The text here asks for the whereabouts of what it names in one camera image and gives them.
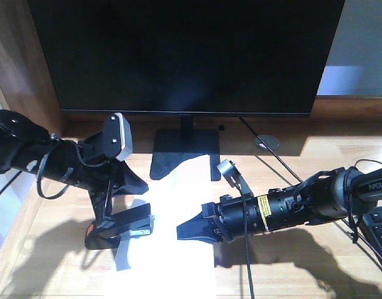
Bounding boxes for black stapler orange button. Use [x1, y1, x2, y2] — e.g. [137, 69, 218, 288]
[85, 203, 152, 250]

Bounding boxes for black right camera cable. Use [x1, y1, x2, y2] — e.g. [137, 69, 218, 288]
[231, 177, 257, 299]

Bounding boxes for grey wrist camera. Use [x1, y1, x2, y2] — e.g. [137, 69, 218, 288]
[77, 112, 133, 163]
[217, 159, 241, 187]

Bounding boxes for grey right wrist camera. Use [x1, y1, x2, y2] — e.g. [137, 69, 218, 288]
[217, 159, 241, 187]

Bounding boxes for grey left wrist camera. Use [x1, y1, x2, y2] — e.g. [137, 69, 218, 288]
[77, 112, 133, 163]

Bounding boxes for grey desk cable grommet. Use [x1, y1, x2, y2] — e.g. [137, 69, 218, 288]
[254, 135, 280, 151]

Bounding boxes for black keyboard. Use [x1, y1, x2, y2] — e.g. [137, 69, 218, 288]
[360, 206, 382, 257]

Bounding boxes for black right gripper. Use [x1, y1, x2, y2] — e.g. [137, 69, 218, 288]
[177, 196, 263, 244]

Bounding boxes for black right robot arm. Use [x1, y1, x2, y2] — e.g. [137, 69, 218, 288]
[177, 159, 382, 244]

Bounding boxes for black monitor cable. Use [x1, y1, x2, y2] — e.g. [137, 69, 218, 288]
[239, 116, 304, 183]

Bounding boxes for white paper sheets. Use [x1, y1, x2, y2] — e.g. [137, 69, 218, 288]
[103, 155, 215, 298]

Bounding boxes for black computer monitor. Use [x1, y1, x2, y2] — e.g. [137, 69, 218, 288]
[29, 1, 344, 116]

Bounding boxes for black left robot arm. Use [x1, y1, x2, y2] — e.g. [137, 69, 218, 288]
[0, 110, 148, 220]

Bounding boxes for black monitor stand base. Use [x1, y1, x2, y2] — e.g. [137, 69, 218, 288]
[150, 116, 221, 181]

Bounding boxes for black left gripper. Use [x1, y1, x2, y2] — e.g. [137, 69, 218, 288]
[75, 162, 149, 223]

